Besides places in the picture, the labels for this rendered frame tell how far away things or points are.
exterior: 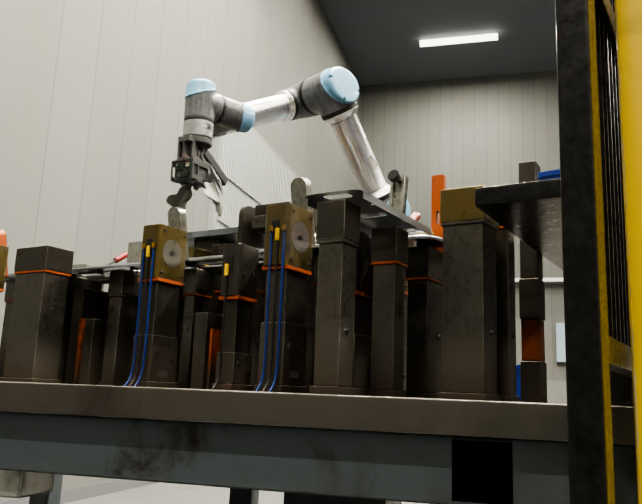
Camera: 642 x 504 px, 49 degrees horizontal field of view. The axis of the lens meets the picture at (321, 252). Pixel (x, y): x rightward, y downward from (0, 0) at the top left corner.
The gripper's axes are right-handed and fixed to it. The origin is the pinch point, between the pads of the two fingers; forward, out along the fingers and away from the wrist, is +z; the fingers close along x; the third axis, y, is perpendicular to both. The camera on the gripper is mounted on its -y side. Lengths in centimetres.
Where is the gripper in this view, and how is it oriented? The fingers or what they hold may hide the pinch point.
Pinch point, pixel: (198, 220)
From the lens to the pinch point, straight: 177.4
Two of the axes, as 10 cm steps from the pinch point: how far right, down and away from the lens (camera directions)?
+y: -5.2, -1.6, -8.4
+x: 8.5, -0.7, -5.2
